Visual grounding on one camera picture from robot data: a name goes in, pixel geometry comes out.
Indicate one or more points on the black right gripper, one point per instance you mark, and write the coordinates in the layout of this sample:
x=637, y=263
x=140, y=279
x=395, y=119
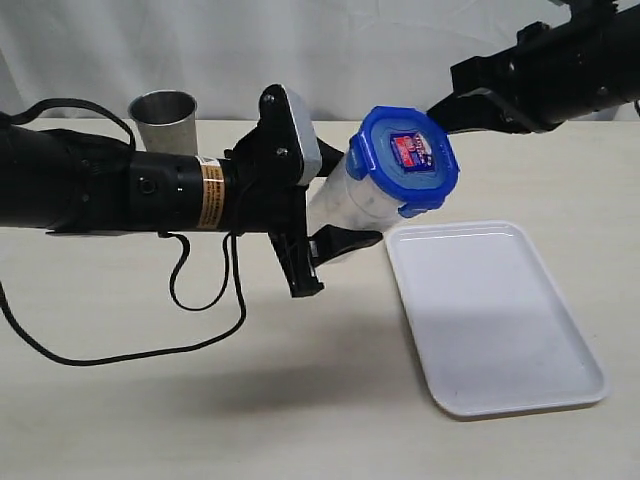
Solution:
x=487, y=92

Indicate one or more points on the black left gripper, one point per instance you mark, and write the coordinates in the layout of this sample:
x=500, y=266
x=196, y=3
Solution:
x=263, y=196

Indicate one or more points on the clear plastic container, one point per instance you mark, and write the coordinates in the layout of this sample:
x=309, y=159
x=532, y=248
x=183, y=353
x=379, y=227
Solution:
x=346, y=202

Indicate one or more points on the blue container lid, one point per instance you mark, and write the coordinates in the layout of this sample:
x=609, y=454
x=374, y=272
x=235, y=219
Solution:
x=407, y=156

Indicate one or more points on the stainless steel cup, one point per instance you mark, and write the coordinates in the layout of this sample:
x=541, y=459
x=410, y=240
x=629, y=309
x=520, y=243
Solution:
x=166, y=121

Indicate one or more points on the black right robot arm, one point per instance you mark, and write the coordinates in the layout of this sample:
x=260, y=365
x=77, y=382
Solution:
x=549, y=76

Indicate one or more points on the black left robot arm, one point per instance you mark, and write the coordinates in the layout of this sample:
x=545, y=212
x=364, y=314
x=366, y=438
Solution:
x=77, y=184

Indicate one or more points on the white backdrop curtain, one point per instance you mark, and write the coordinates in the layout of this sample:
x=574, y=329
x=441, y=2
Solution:
x=341, y=57

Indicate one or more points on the white plastic tray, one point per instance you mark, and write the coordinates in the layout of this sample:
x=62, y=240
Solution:
x=493, y=333

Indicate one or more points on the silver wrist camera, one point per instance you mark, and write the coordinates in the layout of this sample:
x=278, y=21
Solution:
x=305, y=136

